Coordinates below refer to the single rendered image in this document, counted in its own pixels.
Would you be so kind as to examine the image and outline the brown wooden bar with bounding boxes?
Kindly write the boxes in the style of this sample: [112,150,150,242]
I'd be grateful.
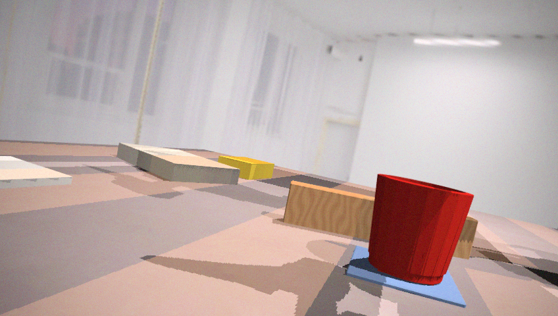
[283,181,478,259]

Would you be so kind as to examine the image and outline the yellow rectangular block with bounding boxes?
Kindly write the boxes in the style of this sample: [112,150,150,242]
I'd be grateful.
[218,156,274,180]

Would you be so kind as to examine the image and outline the red cup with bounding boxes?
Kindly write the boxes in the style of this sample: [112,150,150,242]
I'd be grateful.
[368,174,474,286]

